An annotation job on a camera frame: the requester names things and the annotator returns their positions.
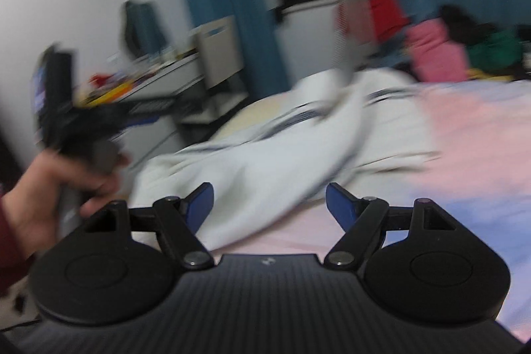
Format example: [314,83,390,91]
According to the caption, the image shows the white striped jacket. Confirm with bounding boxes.
[130,69,437,250]

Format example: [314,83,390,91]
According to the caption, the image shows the person left hand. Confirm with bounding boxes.
[1,149,130,259]

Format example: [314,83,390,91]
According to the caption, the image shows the white dresser desk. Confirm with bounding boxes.
[85,53,202,175]

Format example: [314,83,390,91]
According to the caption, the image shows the white black chair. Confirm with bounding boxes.
[182,16,248,126]

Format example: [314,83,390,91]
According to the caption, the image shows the silver tripod stand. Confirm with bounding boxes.
[333,0,366,81]

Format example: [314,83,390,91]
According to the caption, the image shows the pastel bed sheet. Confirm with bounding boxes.
[207,77,531,342]

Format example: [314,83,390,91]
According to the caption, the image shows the pink garment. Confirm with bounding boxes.
[406,18,469,83]

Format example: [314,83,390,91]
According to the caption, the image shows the red garment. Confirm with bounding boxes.
[336,0,410,45]

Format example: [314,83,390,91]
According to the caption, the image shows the black garment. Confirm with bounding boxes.
[439,4,497,46]

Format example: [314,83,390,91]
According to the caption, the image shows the green garment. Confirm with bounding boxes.
[466,29,523,75]

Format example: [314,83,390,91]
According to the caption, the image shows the wavy frame mirror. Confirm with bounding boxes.
[122,0,168,59]

